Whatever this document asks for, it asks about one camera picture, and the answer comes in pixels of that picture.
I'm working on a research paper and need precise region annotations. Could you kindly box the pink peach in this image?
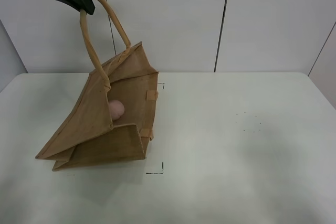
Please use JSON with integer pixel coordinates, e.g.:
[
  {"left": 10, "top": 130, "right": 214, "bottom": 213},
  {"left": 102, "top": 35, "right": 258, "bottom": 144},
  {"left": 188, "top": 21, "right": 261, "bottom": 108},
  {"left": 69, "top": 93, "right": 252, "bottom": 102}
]
[{"left": 109, "top": 100, "right": 124, "bottom": 121}]

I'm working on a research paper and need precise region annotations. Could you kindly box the brown linen tote bag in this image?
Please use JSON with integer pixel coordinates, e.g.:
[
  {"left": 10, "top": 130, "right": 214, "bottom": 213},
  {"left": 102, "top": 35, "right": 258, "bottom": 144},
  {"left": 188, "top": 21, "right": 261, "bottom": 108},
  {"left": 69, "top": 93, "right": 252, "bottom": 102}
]
[{"left": 36, "top": 0, "right": 159, "bottom": 171}]

